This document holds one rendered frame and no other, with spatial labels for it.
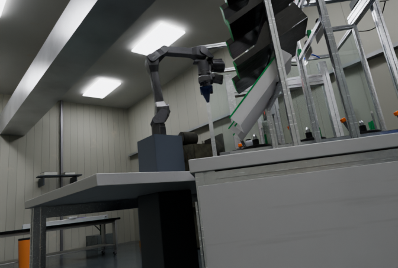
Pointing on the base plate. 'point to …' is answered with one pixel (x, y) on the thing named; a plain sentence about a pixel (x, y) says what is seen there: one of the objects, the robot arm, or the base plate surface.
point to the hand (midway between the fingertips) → (206, 95)
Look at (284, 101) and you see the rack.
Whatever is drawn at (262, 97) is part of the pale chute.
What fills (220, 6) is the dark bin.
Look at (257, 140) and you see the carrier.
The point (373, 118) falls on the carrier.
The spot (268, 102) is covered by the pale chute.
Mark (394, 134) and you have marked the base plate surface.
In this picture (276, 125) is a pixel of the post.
